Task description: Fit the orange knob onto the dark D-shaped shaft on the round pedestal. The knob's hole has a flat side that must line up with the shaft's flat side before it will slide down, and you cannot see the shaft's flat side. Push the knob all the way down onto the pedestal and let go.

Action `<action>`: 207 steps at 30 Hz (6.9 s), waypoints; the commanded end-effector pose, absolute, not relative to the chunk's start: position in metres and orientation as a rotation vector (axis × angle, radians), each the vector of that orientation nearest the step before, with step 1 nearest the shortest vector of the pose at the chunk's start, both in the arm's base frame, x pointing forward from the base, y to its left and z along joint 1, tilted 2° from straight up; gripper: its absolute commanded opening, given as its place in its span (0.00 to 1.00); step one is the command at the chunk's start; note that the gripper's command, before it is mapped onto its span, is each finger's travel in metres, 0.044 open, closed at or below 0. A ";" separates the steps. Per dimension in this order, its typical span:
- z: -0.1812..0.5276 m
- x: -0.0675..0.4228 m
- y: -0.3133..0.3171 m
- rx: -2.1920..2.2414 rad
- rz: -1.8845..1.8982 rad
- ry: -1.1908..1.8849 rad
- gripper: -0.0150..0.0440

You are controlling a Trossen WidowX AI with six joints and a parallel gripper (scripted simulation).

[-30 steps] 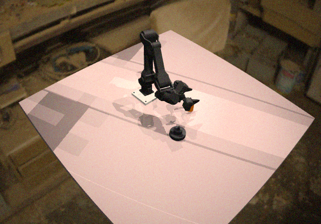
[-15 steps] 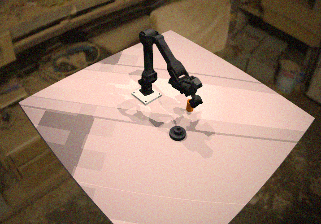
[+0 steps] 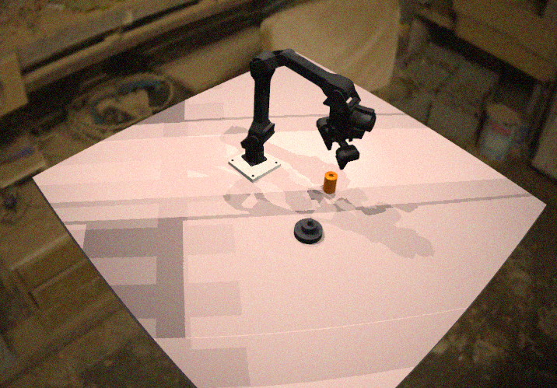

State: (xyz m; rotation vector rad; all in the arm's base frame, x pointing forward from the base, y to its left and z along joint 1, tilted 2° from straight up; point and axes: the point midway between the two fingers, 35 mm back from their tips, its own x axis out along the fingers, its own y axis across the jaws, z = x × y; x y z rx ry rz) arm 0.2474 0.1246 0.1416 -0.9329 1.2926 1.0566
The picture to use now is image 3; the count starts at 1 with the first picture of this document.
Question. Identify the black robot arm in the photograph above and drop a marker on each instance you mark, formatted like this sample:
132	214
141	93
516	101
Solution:
337	88

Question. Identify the orange knob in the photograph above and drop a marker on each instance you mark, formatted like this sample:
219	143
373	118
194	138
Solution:
330	180

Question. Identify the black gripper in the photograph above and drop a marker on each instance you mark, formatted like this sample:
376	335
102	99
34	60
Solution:
337	133

